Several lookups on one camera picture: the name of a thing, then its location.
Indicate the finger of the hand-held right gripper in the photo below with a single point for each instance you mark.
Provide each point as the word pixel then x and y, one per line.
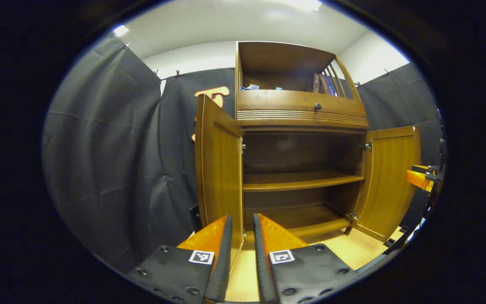
pixel 416 178

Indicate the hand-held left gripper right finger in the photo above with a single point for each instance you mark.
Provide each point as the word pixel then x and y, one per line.
pixel 260 261

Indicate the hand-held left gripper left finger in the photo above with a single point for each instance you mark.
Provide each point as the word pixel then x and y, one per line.
pixel 225 261

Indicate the wooden double-door shoe cabinet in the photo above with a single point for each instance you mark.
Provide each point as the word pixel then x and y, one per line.
pixel 281 57

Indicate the wooden inner cabinet shelf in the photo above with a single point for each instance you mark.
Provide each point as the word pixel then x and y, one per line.
pixel 298 180

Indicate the blue book on cabinet shelf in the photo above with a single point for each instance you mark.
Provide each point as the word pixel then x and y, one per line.
pixel 330 85

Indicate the wooden drawer with black knob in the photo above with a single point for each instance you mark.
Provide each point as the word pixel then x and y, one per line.
pixel 276 101

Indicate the black backdrop cloth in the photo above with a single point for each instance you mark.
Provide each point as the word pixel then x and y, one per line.
pixel 108 147

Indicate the small white blue object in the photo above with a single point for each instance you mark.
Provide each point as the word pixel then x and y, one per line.
pixel 251 87

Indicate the large ceiling light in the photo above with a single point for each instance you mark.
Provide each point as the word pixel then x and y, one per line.
pixel 300 4

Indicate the small ceiling light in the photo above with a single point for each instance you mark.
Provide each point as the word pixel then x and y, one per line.
pixel 120 31

